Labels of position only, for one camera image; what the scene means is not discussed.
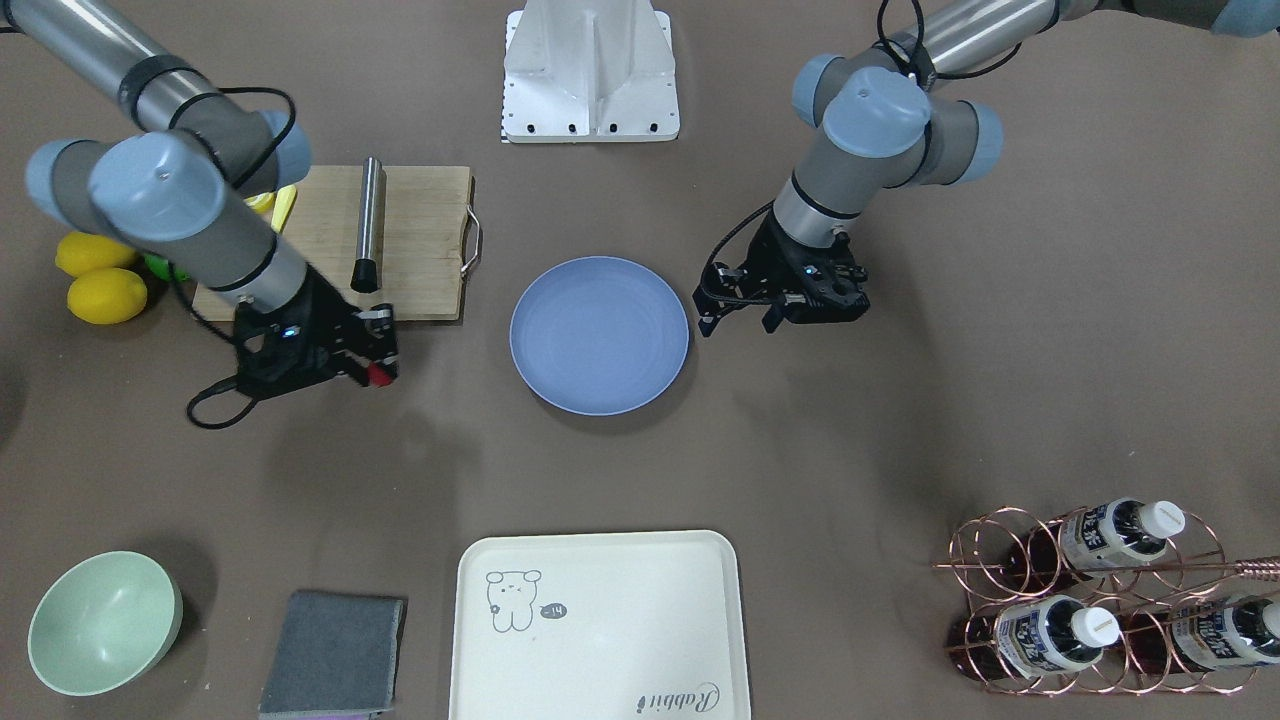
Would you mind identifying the yellow plastic knife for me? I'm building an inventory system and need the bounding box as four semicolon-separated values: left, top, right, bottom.
270;184;298;233

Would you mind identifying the grey folded cloth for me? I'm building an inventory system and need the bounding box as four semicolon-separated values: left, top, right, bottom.
259;591;406;719

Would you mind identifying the red strawberry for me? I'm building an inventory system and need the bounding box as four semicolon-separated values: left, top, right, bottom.
366;363;396;387

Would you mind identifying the light green bowl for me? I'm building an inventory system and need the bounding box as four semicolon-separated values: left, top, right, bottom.
27;551;184;697

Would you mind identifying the copper wire bottle rack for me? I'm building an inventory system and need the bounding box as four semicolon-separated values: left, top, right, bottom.
940;506;1277;697

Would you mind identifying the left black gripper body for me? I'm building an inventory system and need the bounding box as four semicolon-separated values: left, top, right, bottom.
739;210;870;324

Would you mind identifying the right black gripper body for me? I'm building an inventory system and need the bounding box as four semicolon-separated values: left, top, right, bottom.
234;270;399;398

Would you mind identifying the lower drink bottle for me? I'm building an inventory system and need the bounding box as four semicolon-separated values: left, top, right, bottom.
1123;594;1279;675
947;594;1121;682

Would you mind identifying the upper lemon slice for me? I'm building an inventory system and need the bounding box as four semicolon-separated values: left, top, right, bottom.
244;192;276;218

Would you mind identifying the cream rabbit tray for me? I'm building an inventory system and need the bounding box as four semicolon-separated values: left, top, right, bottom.
449;530;753;719

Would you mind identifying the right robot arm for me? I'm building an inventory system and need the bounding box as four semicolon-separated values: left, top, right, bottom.
3;1;398;400

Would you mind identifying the steel cylinder muddler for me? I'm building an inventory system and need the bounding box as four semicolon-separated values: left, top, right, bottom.
349;156;387;293

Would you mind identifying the green lime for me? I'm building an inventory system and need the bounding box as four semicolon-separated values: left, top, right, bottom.
143;252;191;283

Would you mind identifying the upper drink bottle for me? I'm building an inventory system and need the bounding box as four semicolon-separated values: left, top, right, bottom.
1004;497;1187;593

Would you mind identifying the blue plate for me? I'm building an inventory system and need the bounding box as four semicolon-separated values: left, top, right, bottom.
509;256;690;416

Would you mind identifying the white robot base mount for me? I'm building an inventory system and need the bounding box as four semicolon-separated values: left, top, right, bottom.
500;1;681;143

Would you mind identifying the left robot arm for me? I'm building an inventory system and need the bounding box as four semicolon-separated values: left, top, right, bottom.
692;1;1277;336

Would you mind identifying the yellow lemon near bowl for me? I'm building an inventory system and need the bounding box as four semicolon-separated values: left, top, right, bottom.
54;231;140;278

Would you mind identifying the wooden cutting board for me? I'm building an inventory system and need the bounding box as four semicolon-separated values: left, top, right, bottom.
189;165;483;322

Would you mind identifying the drink bottle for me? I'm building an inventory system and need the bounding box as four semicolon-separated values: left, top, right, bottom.
1123;594;1279;675
947;594;1121;682
1004;497;1187;593

